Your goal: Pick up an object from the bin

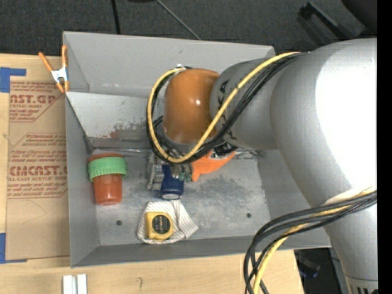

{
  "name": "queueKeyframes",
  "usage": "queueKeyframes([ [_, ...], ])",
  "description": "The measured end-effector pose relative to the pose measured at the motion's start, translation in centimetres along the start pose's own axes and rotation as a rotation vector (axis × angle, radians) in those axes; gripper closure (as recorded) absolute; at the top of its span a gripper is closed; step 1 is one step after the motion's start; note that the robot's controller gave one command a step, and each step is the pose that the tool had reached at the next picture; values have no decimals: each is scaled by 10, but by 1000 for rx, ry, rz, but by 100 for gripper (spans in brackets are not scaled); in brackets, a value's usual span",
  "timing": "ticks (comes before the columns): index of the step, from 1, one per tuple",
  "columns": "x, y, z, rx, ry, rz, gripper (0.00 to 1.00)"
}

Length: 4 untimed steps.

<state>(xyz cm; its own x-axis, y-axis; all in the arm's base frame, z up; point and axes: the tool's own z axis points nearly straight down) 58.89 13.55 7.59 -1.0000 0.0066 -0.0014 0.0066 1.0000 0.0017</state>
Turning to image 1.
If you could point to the dark blue cylinder can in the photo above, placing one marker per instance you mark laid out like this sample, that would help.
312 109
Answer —
171 187

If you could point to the orange jar with green lid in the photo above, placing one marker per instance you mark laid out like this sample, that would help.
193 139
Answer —
107 182

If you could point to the white striped cloth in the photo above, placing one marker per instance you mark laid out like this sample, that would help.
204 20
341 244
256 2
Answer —
185 223

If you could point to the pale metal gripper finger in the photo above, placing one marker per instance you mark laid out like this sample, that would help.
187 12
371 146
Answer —
154 176

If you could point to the grey metal bin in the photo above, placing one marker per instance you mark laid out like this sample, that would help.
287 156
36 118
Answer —
220 201

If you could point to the yellow tape measure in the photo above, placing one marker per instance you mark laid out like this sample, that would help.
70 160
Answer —
158 225

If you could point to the orange toy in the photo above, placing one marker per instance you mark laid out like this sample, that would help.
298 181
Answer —
205 168

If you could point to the brown cardboard board red print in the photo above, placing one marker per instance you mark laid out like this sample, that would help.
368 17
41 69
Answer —
36 213

